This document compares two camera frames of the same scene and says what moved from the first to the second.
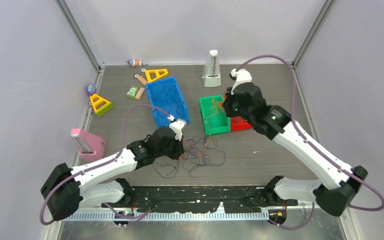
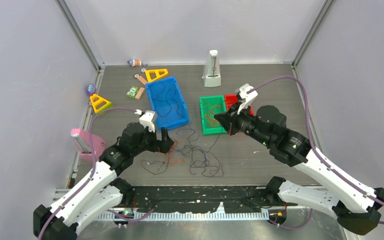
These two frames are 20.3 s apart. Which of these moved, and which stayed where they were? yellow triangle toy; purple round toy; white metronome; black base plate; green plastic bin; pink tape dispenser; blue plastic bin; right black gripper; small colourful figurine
Moved: right black gripper
Stayed: white metronome; yellow triangle toy; green plastic bin; blue plastic bin; small colourful figurine; pink tape dispenser; black base plate; purple round toy
